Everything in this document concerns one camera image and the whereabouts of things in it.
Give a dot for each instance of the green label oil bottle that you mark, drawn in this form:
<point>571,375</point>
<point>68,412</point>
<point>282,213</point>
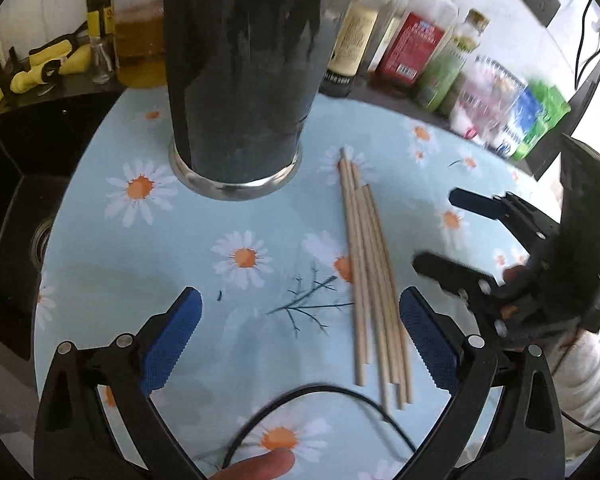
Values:
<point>441,71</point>

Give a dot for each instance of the right hand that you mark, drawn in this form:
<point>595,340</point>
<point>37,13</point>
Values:
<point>549,298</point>

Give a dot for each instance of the wooden chopstick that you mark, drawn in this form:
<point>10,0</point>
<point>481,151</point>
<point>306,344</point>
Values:
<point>396,391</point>
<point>391,341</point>
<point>349,210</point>
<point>359,243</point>
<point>401,333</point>
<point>375,298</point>

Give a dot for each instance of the green seasoning bag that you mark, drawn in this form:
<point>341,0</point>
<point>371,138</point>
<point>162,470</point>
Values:
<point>553,107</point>

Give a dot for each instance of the yellow scrub brush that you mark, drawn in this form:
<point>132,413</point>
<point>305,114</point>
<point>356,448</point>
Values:
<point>60,57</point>

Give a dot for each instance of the clear sugar bag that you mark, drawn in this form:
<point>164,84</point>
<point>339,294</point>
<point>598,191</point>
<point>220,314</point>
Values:
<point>486,94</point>

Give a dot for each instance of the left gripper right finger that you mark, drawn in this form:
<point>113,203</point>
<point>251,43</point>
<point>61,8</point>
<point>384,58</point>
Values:
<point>436,337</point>

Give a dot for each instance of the black sink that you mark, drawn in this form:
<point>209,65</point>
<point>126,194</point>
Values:
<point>40,147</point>

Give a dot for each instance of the daisy print blue tablecloth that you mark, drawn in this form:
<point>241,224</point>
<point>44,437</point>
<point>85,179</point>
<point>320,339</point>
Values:
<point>274,273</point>

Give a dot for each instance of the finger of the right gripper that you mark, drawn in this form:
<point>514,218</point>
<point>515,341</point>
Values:
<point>494,208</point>
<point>466,283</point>

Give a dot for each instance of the large oil bottle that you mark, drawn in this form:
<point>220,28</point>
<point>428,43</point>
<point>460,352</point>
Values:
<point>139,43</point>

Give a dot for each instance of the blue white salt bag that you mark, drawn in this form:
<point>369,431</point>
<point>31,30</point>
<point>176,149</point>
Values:
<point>520,120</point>

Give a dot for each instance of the small glass jar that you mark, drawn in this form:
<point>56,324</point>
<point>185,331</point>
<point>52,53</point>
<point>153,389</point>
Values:
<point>102,62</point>

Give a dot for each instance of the white sleeve forearm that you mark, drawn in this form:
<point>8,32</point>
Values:
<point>575,368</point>

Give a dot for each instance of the red label wine bottle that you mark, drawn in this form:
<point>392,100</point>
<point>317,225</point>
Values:
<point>424,26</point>

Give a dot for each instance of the black cylindrical utensil holder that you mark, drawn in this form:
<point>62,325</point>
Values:
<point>242,76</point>

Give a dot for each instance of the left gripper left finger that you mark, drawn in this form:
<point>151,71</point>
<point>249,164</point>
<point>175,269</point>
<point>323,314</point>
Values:
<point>164,338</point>

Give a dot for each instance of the left hand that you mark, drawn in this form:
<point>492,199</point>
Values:
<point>269,466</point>

